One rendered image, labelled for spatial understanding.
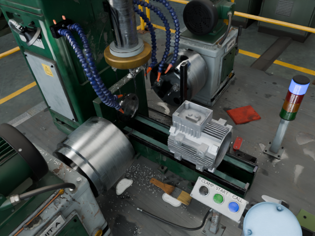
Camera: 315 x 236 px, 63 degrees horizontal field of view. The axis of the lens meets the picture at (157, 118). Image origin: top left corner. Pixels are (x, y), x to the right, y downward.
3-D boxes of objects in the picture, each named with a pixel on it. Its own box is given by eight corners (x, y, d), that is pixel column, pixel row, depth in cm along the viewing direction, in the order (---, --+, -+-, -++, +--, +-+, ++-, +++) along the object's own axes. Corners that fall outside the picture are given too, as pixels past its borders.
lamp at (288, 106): (280, 109, 105) (283, 100, 102) (284, 101, 109) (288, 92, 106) (296, 114, 103) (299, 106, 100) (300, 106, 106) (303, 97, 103)
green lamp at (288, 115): (277, 117, 108) (280, 109, 105) (281, 109, 112) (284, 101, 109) (292, 122, 106) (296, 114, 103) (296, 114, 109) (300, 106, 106)
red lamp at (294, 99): (283, 100, 102) (286, 92, 99) (288, 92, 106) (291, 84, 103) (299, 106, 100) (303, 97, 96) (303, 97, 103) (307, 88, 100)
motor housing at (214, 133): (167, 158, 110) (165, 128, 97) (190, 131, 121) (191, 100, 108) (210, 180, 101) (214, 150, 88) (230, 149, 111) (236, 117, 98)
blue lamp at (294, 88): (286, 92, 99) (290, 82, 96) (291, 84, 103) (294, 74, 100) (303, 97, 96) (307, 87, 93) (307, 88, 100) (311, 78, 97)
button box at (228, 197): (192, 196, 87) (188, 195, 82) (201, 177, 88) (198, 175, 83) (241, 224, 79) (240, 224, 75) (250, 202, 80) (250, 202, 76)
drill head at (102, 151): (36, 202, 99) (6, 163, 82) (102, 142, 120) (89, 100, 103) (80, 239, 88) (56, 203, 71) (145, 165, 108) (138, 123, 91)
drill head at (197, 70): (141, 106, 137) (136, 66, 120) (181, 70, 160) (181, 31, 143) (182, 123, 126) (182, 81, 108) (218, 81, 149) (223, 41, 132)
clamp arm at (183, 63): (178, 111, 120) (178, 64, 103) (182, 107, 122) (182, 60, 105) (185, 114, 119) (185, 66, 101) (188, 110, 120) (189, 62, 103)
